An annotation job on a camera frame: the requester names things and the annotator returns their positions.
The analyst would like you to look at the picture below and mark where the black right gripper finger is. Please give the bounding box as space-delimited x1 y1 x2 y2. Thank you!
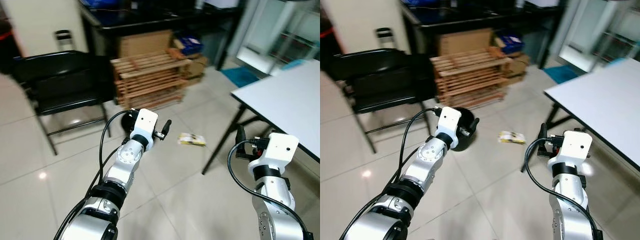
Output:
235 124 247 160
537 122 549 157

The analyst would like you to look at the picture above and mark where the black round rubbish bin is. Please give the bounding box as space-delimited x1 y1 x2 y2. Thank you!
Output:
440 106 480 152
121 110 140 135

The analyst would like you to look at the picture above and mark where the yellow white snack packet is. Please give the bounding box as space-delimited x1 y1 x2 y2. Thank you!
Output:
178 132 207 147
498 130 527 145

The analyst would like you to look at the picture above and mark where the wooden slat rack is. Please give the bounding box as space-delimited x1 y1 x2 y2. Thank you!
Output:
110 49 194 111
430 46 514 109

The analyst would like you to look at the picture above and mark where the blue floor mat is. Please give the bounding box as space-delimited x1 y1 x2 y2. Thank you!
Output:
542 65 581 85
220 67 261 89

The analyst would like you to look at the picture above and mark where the small brown cardboard box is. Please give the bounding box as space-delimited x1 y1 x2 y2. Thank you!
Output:
184 54 210 83
505 52 531 81

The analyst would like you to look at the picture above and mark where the large brown cardboard box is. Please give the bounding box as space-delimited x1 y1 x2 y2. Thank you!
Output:
117 30 175 59
437 28 495 57

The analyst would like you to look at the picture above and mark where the blue printed box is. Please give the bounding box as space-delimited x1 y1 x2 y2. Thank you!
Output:
495 30 526 55
174 32 205 56

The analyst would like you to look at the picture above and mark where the black folding chair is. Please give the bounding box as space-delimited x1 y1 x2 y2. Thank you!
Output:
12 49 117 156
331 47 437 154

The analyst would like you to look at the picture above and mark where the black desk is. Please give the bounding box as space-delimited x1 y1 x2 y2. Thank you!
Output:
400 0 566 70
77 0 246 71

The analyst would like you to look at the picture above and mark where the glass door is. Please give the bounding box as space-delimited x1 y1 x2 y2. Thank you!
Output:
235 0 321 76
556 0 640 75

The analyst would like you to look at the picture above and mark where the black trolley case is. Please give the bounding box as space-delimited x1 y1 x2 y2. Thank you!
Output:
54 29 77 52
375 27 397 50

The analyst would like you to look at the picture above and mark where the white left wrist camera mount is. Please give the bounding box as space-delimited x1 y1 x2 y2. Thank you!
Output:
130 108 159 146
435 106 462 147

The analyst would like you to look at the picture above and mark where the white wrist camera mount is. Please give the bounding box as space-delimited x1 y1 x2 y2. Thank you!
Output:
248 132 300 176
130 108 159 146
547 129 594 172
435 106 462 147

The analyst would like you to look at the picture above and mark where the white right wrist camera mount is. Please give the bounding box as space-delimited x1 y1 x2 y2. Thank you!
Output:
248 132 300 176
547 129 594 172

